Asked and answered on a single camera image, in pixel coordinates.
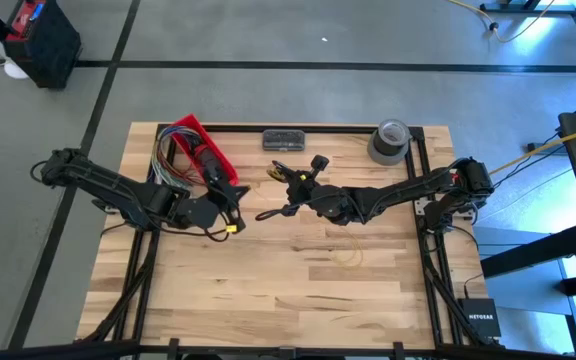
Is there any black box with red lid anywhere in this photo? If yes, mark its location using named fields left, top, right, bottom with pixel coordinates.
left=2, top=0, right=83, bottom=90

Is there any black desk foot bar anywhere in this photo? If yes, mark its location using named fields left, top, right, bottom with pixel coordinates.
left=478, top=0, right=576, bottom=16

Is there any black Netgear switch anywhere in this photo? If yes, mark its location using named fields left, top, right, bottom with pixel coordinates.
left=456, top=297, right=503, bottom=339

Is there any black aluminium table frame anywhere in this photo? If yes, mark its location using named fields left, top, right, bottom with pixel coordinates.
left=74, top=122, right=507, bottom=351

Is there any black tape roll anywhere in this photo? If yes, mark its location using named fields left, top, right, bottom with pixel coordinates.
left=371, top=118, right=413, bottom=158

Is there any black dangling strap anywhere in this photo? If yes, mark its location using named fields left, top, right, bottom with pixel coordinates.
left=254, top=205, right=297, bottom=223

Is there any grey duct tape roll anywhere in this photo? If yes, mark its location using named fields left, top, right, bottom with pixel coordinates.
left=366, top=142, right=411, bottom=167

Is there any red plastic bin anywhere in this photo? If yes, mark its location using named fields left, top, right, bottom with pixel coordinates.
left=169, top=113, right=242, bottom=192

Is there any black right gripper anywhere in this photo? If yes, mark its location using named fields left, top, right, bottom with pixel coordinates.
left=278, top=155, right=364, bottom=225

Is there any bundle of coloured wires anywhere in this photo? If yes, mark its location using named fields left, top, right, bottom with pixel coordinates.
left=147, top=124, right=210, bottom=187

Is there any black front crossbar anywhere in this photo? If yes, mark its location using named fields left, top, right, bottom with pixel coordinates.
left=0, top=339, right=576, bottom=360

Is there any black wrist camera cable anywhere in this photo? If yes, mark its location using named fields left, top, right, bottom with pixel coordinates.
left=159, top=219, right=232, bottom=244

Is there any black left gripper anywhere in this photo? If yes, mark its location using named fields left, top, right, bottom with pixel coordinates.
left=195, top=184, right=250, bottom=234

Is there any yellow extension cord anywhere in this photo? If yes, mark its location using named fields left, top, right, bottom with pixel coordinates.
left=447, top=0, right=560, bottom=45

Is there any black desk leg bar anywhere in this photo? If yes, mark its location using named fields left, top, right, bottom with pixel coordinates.
left=480, top=221, right=576, bottom=279

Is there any yellow ethernet cable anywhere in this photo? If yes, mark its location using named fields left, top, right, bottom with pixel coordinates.
left=487, top=121, right=576, bottom=176

